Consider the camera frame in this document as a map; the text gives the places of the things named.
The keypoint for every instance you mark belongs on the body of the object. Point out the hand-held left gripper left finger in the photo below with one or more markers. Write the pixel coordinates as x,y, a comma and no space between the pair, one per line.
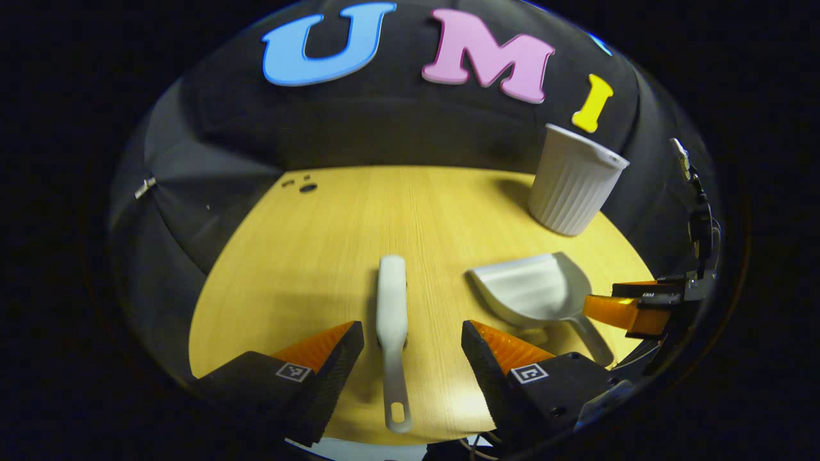
333,384

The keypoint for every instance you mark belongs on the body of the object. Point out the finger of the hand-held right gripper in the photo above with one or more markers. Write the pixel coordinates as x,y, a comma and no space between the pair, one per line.
624,314
653,289

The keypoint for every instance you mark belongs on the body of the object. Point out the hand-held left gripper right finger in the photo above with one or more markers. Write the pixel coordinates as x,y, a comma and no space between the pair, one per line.
490,384

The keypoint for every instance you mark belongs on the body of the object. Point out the white plastic dustpan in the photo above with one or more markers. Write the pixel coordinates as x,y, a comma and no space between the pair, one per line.
532,288

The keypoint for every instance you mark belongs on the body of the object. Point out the small white broom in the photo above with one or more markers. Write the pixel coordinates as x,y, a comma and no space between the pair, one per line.
392,301

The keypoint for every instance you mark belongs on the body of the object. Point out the white ribbed garbage bin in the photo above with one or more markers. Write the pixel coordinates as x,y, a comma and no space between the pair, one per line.
573,186

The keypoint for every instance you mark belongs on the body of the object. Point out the wooden desktop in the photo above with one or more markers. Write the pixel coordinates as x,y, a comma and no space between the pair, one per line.
333,224

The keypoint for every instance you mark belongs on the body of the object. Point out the black backdrop cloth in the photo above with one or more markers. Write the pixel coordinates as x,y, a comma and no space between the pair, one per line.
397,121

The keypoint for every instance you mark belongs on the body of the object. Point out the silver cloth clip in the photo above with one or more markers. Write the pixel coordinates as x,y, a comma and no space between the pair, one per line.
145,187

